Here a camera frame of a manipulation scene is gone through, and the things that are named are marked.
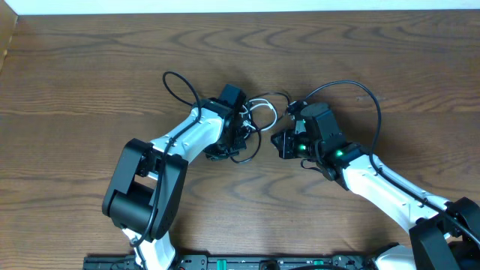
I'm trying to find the black usb cable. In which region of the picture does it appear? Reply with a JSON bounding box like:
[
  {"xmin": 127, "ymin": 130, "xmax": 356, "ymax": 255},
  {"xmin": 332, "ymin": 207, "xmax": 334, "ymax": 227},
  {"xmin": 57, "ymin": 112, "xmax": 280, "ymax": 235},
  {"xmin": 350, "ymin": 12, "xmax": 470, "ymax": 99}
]
[{"xmin": 229, "ymin": 91, "xmax": 292, "ymax": 164}]

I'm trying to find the white usb cable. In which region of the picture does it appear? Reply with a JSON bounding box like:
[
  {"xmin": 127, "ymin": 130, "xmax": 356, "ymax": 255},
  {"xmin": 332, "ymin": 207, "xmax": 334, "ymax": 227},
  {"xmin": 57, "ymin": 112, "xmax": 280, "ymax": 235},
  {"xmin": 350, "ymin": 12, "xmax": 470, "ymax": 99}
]
[{"xmin": 239, "ymin": 97, "xmax": 278, "ymax": 132}]

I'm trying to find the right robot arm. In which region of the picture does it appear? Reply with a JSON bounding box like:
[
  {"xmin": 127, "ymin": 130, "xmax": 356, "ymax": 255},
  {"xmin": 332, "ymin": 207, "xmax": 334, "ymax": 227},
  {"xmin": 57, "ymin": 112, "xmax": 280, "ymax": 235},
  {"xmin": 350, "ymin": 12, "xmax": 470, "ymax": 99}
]
[{"xmin": 271, "ymin": 101, "xmax": 479, "ymax": 269}]

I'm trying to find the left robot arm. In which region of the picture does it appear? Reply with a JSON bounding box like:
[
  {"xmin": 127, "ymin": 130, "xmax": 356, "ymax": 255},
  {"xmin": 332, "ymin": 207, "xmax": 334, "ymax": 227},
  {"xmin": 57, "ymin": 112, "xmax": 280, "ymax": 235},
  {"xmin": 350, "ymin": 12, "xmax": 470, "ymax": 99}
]
[{"xmin": 102, "ymin": 84, "xmax": 246, "ymax": 269}]

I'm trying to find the cardboard panel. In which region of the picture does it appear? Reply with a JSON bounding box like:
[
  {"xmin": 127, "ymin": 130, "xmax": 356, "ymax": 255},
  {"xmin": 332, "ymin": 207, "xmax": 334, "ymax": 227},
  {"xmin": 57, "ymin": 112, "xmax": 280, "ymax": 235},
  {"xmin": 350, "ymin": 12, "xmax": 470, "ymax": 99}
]
[{"xmin": 0, "ymin": 0, "xmax": 18, "ymax": 69}]

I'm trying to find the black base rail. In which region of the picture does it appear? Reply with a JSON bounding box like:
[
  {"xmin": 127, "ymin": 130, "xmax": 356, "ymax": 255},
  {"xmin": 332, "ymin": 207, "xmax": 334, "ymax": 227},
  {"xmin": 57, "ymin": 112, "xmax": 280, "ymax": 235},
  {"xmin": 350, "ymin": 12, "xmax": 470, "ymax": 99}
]
[{"xmin": 82, "ymin": 255, "xmax": 376, "ymax": 270}]

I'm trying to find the green clamp handle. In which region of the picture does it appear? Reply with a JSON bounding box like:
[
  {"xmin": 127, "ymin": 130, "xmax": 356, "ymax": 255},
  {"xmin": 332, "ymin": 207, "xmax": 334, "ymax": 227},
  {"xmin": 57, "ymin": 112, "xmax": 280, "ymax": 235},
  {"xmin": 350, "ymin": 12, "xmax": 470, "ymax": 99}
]
[{"xmin": 216, "ymin": 259, "xmax": 228, "ymax": 270}]

